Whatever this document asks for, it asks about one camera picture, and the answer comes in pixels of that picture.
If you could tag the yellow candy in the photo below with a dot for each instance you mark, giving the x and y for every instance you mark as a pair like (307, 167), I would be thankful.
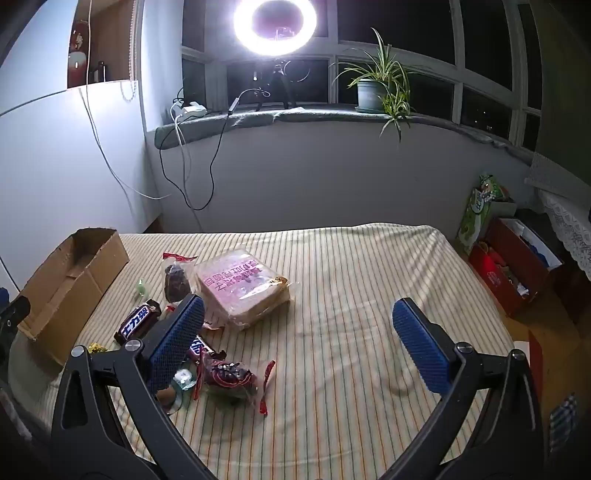
(97, 347)

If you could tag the blue checked cloth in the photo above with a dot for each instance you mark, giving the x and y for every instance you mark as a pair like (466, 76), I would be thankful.
(563, 410)

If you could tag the white lace cloth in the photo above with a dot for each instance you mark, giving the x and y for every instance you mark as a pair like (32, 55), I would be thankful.
(568, 221)

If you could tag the potted spider plant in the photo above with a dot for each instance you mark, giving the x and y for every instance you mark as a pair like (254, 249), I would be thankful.
(369, 94)

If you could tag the black tripod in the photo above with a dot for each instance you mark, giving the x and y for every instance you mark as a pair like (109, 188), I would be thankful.
(280, 78)

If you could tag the brown cardboard box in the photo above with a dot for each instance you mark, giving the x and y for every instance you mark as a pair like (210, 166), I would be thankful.
(60, 295)

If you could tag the green snack bag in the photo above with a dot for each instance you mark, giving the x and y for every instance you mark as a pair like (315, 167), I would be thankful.
(480, 207)

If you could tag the brown braised egg packet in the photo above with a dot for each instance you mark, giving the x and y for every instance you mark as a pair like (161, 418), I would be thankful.
(166, 397)

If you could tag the wooden wall shelf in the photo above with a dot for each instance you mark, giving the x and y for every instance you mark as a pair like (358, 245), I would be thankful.
(117, 41)

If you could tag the grey windowsill cushion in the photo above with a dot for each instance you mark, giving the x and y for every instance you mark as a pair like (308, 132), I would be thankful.
(277, 117)

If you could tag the green curtain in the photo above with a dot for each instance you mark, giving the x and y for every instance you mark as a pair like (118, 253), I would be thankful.
(558, 69)

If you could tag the striped bed sheet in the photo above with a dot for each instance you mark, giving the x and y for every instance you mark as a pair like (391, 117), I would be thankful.
(346, 286)

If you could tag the red box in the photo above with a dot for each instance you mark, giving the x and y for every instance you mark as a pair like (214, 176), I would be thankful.
(494, 272)

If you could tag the clear jelly cup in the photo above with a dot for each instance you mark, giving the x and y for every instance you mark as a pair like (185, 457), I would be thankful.
(184, 378)

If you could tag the brown chocolate bar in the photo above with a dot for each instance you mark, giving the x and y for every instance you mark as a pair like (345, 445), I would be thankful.
(136, 323)
(202, 348)

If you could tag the green wrapped candy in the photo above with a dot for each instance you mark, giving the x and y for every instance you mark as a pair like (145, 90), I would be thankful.
(141, 288)

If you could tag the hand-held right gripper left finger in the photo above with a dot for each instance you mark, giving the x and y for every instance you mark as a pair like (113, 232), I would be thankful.
(178, 334)

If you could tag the white charger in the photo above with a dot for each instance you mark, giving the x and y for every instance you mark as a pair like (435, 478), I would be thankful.
(191, 110)

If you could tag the sliced bread bag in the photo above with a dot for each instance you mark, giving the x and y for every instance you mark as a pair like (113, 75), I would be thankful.
(240, 286)

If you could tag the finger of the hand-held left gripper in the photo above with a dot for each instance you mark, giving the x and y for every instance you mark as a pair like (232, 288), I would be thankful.
(11, 323)

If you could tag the brown cake clear packet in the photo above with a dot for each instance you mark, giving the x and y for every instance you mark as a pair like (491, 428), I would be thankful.
(228, 376)
(178, 281)

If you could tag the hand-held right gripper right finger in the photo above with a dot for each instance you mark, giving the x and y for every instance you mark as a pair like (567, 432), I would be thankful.
(420, 341)

